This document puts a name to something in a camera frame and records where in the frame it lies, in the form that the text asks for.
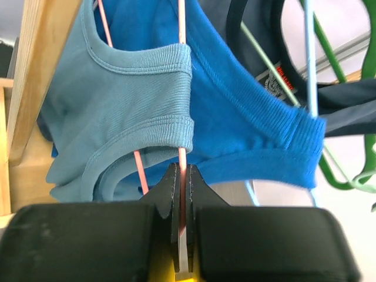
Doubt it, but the light blue tank top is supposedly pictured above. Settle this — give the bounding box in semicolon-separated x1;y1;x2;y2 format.
36;0;195;203

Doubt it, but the yellow plastic tray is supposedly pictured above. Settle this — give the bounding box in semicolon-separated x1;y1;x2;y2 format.
148;234;202;282

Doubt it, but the wooden clothes rack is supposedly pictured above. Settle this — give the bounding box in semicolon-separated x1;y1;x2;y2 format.
1;1;81;228

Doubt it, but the mint green hanger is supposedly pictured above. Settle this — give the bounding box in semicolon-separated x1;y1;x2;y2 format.
239;22;376;212

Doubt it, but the light blue wire hanger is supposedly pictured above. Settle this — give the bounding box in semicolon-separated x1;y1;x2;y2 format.
243;0;320;208

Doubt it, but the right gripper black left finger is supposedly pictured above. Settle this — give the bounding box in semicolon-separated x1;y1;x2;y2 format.
140;163;181;272

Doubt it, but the dark navy tank top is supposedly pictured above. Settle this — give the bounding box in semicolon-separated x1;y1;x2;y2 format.
199;0;376;138

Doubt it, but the royal blue tank top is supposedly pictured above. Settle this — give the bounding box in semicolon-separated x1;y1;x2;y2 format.
91;1;325;200

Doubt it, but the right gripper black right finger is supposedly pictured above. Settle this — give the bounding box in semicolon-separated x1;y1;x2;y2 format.
186;164;226;271

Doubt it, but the pink wire hanger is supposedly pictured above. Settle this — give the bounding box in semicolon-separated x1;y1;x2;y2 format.
93;0;189;236

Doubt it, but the dark green hanger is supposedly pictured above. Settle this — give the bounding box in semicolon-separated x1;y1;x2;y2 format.
314;1;375;194

